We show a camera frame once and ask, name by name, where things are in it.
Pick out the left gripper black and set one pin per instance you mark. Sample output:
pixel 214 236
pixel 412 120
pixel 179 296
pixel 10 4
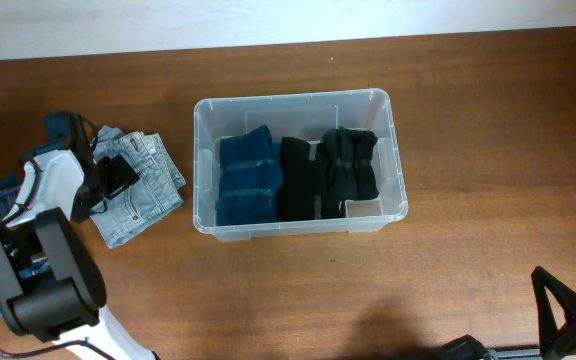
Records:
pixel 115 176

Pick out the light blue jeans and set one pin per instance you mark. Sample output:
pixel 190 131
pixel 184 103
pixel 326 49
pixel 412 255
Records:
pixel 154 195

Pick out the black garment taped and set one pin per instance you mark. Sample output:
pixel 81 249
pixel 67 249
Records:
pixel 304 194

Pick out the dark navy garment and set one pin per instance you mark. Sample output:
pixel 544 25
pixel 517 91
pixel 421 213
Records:
pixel 349 153

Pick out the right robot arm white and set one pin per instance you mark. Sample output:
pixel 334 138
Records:
pixel 556 313

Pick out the dark blue folded garment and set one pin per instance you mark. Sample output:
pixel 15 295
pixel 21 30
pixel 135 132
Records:
pixel 250 179

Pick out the clear plastic storage bin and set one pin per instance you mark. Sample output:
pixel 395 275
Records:
pixel 306 116

